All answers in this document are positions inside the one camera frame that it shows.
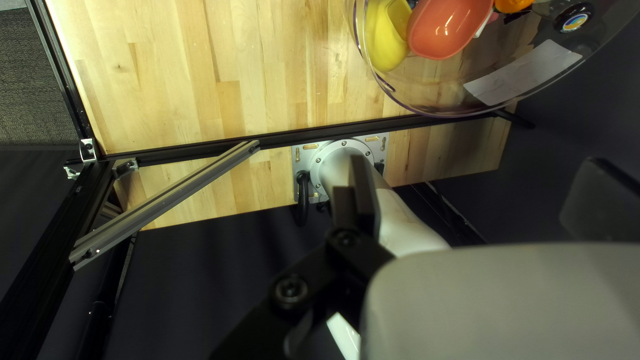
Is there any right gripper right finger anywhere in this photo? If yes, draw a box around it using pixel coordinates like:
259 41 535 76
559 157 640 244

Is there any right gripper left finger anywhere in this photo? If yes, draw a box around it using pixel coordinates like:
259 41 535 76
210 156 396 360

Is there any yellow bowl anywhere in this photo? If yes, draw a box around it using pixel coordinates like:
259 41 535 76
365 0 413 72

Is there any orange toy fruit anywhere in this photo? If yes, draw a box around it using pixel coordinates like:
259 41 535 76
494 0 536 14

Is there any salmon pink bowl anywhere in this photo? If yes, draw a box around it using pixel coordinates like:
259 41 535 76
406 0 495 61

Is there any clear plastic bin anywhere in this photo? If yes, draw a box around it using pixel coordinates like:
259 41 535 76
345 0 640 118

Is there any black cap with round logo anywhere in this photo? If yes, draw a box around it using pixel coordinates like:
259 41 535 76
555 2 596 33

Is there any black base cable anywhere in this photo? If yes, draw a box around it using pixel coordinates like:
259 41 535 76
291 170 312 227

